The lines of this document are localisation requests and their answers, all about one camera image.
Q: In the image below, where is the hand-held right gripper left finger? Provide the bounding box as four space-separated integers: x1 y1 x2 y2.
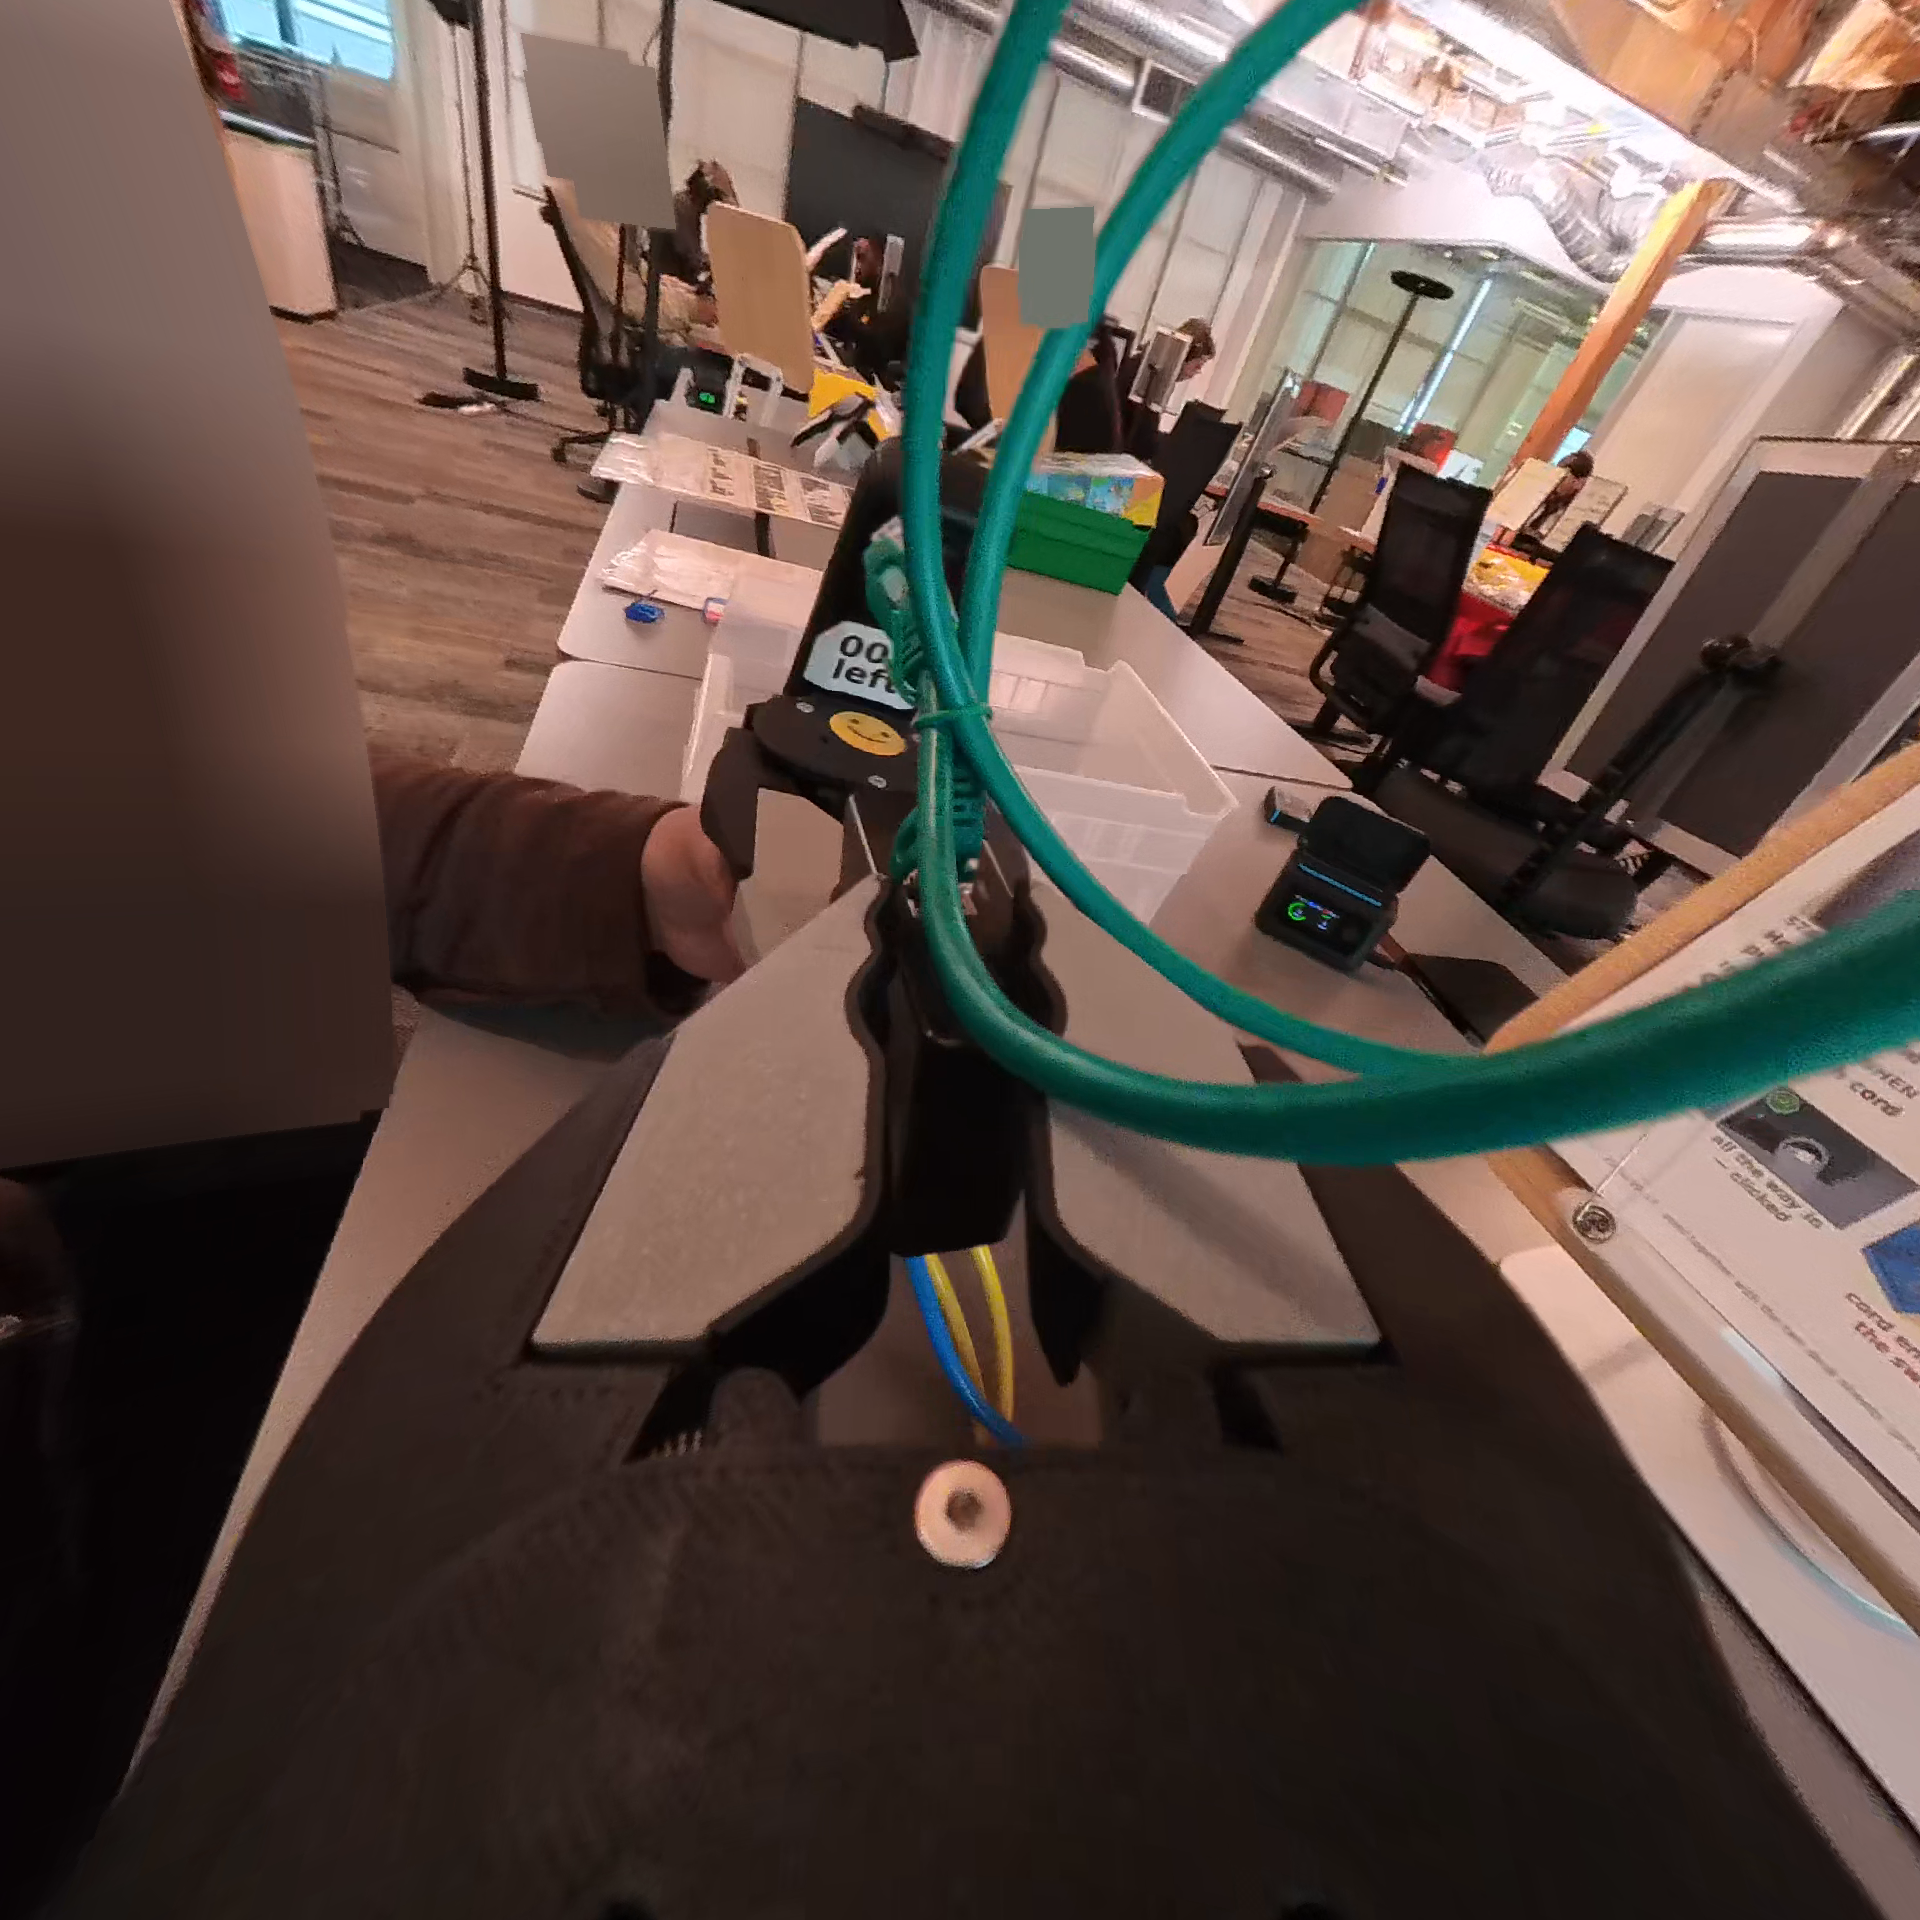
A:
528 877 903 1390

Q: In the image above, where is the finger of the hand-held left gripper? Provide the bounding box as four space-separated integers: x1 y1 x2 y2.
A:
730 790 874 964

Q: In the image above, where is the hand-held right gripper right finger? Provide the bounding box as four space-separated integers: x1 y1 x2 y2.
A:
1018 884 1384 1390

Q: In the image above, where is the green ethernet cable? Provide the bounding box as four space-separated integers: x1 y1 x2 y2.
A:
885 0 1920 1172

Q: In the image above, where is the yellow ethernet cable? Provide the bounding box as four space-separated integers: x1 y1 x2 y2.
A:
927 1246 1022 1426

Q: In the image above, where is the black network switch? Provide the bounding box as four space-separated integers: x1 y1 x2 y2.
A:
862 877 1052 1259

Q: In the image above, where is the blue ethernet cable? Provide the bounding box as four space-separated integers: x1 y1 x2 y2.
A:
903 1252 1028 1453

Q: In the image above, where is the person's left forearm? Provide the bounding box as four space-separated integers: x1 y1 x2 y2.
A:
368 757 705 1021

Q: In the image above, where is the person's left hand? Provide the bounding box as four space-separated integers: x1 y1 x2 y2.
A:
642 803 758 987

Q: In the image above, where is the clear plastic bin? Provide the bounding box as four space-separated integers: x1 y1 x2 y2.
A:
680 637 1239 963

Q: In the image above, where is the green plastic bin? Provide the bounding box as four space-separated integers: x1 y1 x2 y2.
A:
1001 488 1161 595

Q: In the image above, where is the small black screen device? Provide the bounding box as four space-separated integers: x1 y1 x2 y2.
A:
1253 796 1432 974

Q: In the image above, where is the colourful picture box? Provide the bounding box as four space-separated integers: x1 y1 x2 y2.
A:
1026 450 1162 528

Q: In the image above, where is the wooden document stand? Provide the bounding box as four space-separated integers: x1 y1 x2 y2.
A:
704 202 817 395

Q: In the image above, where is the instruction sheet on wooden stand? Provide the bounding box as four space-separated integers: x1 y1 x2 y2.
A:
1477 750 1920 1644

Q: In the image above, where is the black light stand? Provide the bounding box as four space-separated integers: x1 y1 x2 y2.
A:
426 0 541 404

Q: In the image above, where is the printed instruction sheet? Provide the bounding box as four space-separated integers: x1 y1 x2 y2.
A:
1559 892 1920 1532

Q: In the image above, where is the grey partition panel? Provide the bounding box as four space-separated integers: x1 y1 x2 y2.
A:
1551 434 1920 864

